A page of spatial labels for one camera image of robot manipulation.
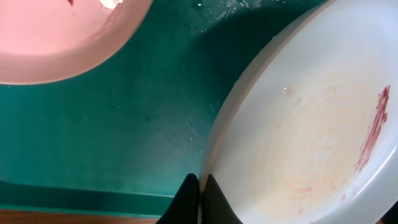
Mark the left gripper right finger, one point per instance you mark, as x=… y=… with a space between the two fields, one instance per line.
x=215 y=207

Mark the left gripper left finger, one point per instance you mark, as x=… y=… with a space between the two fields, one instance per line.
x=184 y=207

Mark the teal plastic tray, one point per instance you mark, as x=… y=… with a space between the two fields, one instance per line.
x=121 y=138

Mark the white plate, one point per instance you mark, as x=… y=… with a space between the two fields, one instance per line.
x=45 y=41

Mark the light blue plate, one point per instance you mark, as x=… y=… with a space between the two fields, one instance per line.
x=308 y=133

